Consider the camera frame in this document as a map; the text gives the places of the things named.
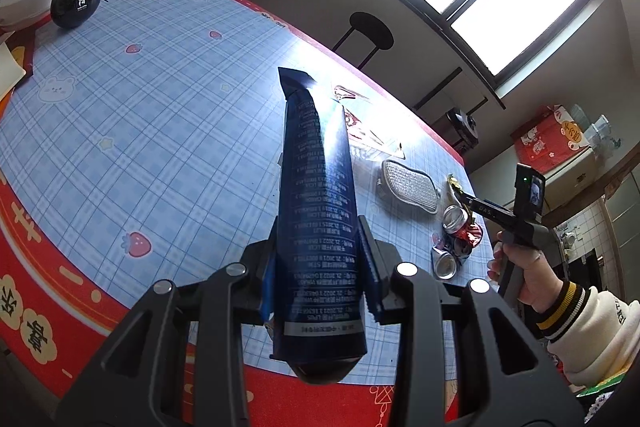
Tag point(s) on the silver mesh oval object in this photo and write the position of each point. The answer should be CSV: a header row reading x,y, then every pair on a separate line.
x,y
407,184

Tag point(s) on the black round stool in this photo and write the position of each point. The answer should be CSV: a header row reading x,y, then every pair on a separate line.
x,y
371,26

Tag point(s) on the black integrated stove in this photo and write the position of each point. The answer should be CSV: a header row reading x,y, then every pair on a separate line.
x,y
592,269

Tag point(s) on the red card packaging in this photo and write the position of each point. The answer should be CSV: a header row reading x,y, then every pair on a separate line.
x,y
357,124

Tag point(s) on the white paper card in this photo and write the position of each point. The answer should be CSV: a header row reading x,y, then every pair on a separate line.
x,y
7,72

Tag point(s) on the blue plaid table sheet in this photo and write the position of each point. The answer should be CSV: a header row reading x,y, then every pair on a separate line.
x,y
150,132

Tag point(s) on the red printed cloth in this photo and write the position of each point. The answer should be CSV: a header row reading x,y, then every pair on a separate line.
x,y
540,142

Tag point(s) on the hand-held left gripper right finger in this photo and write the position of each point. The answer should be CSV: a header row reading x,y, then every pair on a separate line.
x,y
372,287

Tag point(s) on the table with checkered cloth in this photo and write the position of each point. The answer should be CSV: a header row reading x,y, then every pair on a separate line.
x,y
30,267

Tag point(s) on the wooden door frame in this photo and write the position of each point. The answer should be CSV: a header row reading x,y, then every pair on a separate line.
x,y
617,172

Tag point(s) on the white kettle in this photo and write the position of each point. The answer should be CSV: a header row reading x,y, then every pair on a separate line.
x,y
570,238

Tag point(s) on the black rack with white shelf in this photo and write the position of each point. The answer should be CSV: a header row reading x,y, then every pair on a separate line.
x,y
442,84

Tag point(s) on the clear plastic containers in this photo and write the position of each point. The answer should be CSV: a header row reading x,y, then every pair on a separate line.
x,y
597,132

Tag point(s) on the dark blue tube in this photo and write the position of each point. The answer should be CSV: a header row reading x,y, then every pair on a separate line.
x,y
320,207

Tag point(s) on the person's right hand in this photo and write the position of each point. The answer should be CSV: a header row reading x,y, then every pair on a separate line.
x,y
542,279

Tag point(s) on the white refrigerator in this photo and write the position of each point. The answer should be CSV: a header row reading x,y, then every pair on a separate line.
x,y
580,174

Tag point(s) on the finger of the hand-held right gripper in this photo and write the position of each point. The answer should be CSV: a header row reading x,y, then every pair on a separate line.
x,y
485,208

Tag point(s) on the gold green snack wrapper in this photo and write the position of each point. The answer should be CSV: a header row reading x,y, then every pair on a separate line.
x,y
455,184

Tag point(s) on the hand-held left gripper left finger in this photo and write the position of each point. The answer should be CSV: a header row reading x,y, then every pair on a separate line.
x,y
266,289

